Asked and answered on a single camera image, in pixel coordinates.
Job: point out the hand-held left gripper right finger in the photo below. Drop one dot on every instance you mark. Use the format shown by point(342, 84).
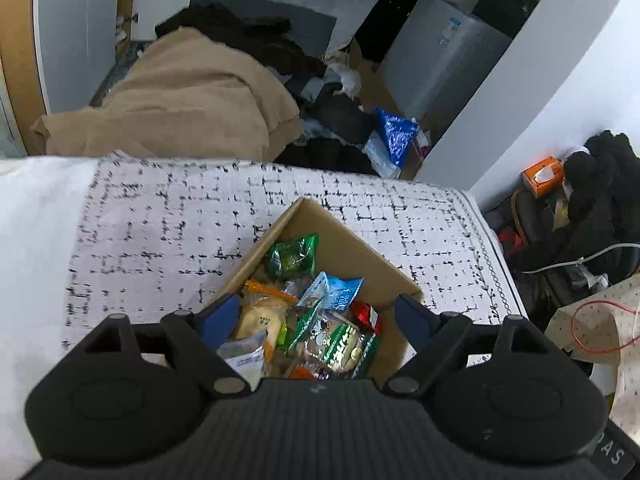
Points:
point(412, 317)

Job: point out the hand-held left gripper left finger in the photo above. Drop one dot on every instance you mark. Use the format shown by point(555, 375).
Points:
point(220, 317)

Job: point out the orange biscuit packet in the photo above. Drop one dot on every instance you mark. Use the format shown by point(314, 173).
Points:
point(260, 320)

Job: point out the white snack packet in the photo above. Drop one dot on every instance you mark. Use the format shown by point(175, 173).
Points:
point(245, 355)

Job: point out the red snack packet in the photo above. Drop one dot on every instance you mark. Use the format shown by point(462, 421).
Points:
point(365, 314)

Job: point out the green-white cookie packet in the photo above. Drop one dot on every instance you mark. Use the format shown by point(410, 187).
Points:
point(345, 347)

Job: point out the blue snack packet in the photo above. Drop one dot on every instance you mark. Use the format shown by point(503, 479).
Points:
point(335, 292)

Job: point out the green-edged clear cookie packet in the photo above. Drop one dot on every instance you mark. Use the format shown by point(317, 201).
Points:
point(302, 327)

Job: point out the green snack packet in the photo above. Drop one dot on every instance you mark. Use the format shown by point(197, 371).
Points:
point(292, 257)

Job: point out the cardboard box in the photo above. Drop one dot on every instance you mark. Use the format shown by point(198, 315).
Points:
point(350, 240)

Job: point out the black-patterned white tablecloth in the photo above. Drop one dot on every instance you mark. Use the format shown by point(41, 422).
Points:
point(175, 220)

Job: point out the dotted cream tablecloth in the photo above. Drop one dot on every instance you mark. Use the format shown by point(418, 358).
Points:
point(595, 330)

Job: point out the blue plastic bag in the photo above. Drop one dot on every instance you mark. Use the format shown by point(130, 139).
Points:
point(395, 132)

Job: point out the orange box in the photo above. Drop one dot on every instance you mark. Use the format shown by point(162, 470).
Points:
point(542, 175)

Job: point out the plain white sheet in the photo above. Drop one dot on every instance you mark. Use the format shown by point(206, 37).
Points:
point(35, 260)

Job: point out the beige blanket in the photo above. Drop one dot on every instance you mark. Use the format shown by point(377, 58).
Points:
point(175, 95)

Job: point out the black fluffy garment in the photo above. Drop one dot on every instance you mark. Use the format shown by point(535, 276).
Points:
point(600, 185)

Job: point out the flat cardboard piece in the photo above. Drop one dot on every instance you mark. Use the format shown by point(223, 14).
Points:
point(370, 80)

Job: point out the white plastic bag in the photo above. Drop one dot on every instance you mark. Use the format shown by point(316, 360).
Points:
point(347, 80)

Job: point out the dark clothes pile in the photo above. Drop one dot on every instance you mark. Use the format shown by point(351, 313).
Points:
point(240, 30)

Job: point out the dark grey floor mat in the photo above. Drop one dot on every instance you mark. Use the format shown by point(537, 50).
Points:
point(300, 25)

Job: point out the white wardrobe door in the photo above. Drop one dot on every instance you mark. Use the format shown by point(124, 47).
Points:
point(75, 35)

